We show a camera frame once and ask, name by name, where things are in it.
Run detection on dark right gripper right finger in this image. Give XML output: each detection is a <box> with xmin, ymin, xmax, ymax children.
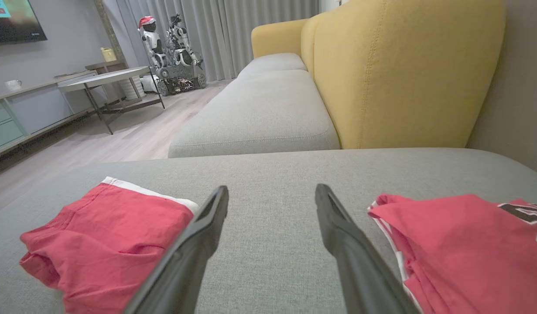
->
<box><xmin>315</xmin><ymin>183</ymin><xmax>420</xmax><ymax>314</ymax></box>

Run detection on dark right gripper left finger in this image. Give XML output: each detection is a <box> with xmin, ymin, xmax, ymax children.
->
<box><xmin>124</xmin><ymin>185</ymin><xmax>230</xmax><ymax>314</ymax></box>

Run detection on red shorts with white trim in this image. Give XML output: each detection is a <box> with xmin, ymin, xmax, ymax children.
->
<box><xmin>19</xmin><ymin>176</ymin><xmax>200</xmax><ymax>314</ymax></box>

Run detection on red basketball jersey number 23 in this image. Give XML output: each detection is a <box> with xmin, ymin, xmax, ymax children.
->
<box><xmin>367</xmin><ymin>193</ymin><xmax>537</xmax><ymax>314</ymax></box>

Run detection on white cylindrical appliance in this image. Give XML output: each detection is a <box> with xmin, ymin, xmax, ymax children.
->
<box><xmin>119</xmin><ymin>76</ymin><xmax>147</xmax><ymax>99</ymax></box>

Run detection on tracked robot vehicle base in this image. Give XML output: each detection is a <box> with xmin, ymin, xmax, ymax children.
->
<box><xmin>154</xmin><ymin>65</ymin><xmax>207</xmax><ymax>97</ymax></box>

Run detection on metal leg coffee table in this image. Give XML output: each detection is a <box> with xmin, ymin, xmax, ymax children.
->
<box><xmin>58</xmin><ymin>66</ymin><xmax>167</xmax><ymax>135</ymax></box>

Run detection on brown wooden side cabinet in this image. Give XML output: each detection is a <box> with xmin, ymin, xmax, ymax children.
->
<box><xmin>85</xmin><ymin>59</ymin><xmax>130</xmax><ymax>75</ymax></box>

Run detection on long low tv cabinet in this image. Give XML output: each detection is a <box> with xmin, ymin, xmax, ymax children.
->
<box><xmin>0</xmin><ymin>70</ymin><xmax>99</xmax><ymax>163</ymax></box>

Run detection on white black humanoid robot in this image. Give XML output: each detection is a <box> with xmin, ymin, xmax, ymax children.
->
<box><xmin>166</xmin><ymin>14</ymin><xmax>204</xmax><ymax>68</ymax></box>

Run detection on white robot with santa hat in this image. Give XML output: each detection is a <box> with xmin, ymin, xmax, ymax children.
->
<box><xmin>137</xmin><ymin>16</ymin><xmax>169</xmax><ymax>69</ymax></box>

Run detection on grey curtain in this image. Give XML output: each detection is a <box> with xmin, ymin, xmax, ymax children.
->
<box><xmin>103</xmin><ymin>0</ymin><xmax>322</xmax><ymax>84</ymax></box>

